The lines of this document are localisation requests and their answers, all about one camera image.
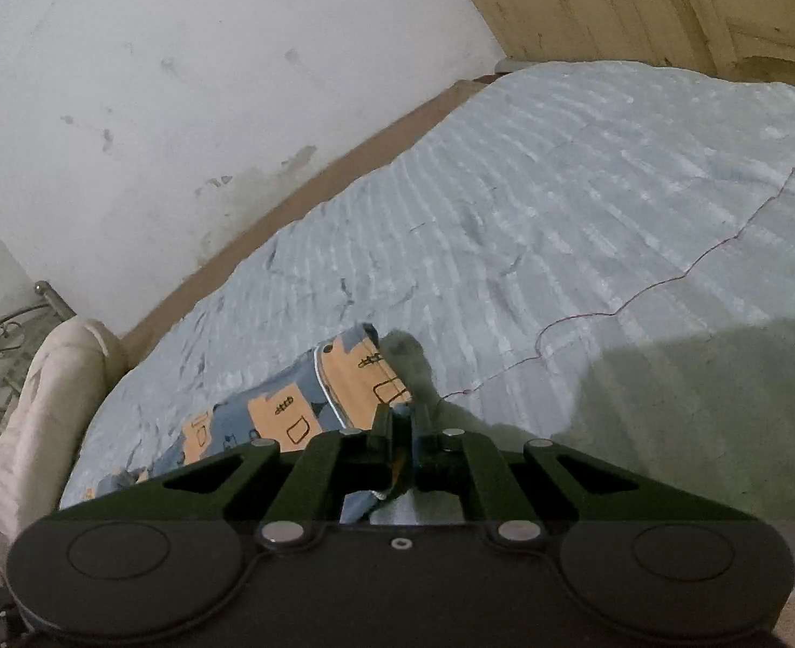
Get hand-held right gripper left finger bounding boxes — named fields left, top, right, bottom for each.
left=65, top=405, right=413, bottom=546

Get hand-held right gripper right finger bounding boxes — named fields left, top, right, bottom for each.
left=413, top=405, right=757, bottom=546

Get blue orange printed pants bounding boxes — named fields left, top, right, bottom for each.
left=87, top=324, right=416, bottom=525

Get light blue deer-print blanket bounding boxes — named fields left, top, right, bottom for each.
left=60, top=60, right=795, bottom=595

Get brown mattress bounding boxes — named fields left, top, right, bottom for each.
left=119, top=74, right=502, bottom=355

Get cream rolled comforter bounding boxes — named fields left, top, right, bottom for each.
left=0, top=316, right=132, bottom=607

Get metal scrollwork headboard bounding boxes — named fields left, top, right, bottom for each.
left=0, top=280, right=78, bottom=467

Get plywood board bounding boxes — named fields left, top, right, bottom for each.
left=434, top=0, right=795, bottom=92

